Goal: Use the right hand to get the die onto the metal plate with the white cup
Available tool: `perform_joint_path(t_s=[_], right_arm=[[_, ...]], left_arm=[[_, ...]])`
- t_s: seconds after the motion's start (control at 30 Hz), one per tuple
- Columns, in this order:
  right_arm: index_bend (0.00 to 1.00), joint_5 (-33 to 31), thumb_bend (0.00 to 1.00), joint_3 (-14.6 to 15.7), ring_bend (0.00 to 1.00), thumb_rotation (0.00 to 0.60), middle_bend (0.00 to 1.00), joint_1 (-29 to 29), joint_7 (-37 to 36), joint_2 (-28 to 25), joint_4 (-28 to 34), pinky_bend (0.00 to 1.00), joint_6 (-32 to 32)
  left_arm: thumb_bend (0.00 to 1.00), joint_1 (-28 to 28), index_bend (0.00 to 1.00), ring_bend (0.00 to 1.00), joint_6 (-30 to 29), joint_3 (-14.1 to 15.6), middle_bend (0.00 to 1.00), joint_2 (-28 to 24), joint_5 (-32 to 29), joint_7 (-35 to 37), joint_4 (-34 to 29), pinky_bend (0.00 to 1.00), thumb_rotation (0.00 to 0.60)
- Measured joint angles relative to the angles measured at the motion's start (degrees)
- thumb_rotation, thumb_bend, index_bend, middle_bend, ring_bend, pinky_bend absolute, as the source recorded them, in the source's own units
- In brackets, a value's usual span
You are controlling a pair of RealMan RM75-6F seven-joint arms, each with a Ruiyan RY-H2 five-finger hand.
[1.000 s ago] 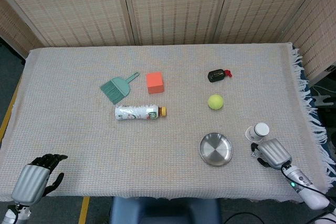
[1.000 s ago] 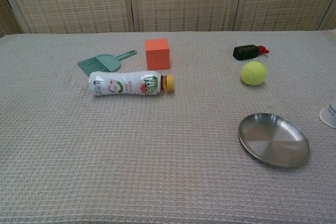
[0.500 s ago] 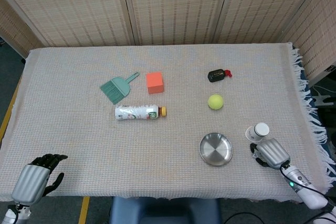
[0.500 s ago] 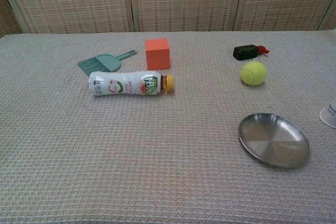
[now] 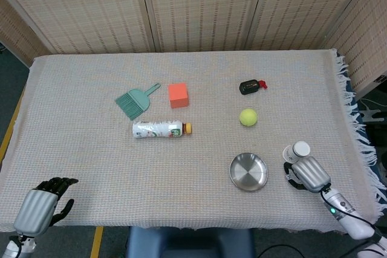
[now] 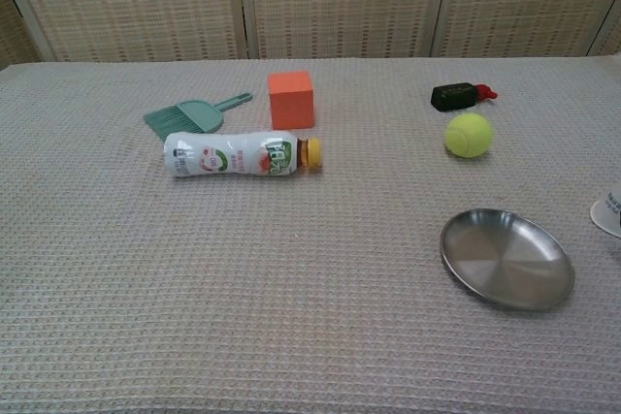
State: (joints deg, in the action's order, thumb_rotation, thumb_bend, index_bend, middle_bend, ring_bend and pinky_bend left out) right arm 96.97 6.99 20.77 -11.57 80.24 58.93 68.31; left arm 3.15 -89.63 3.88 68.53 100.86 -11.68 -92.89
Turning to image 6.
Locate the orange foam cube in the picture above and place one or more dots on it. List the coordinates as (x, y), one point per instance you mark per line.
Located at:
(291, 104)

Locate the beige waffle weave tablecloth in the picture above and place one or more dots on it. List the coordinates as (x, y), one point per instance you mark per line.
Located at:
(310, 264)

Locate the white plastic bottle yellow cap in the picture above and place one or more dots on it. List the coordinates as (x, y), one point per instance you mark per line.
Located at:
(228, 154)

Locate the yellow tennis ball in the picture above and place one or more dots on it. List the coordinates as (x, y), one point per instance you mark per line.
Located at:
(468, 135)

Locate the green mini brush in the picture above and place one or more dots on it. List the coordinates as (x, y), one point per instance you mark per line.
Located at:
(162, 120)

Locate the white paper cup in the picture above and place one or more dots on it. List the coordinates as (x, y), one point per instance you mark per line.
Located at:
(609, 213)

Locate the small black bottle red cap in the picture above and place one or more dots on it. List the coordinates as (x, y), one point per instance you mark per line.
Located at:
(453, 96)

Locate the green mini dustpan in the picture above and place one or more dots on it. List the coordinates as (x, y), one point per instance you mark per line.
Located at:
(201, 116)

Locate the round silver metal bowl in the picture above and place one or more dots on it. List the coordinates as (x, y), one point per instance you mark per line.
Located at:
(504, 261)

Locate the woven folding screen panel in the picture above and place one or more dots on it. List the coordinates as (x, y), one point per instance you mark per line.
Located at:
(612, 31)
(529, 2)
(14, 31)
(131, 2)
(339, 2)

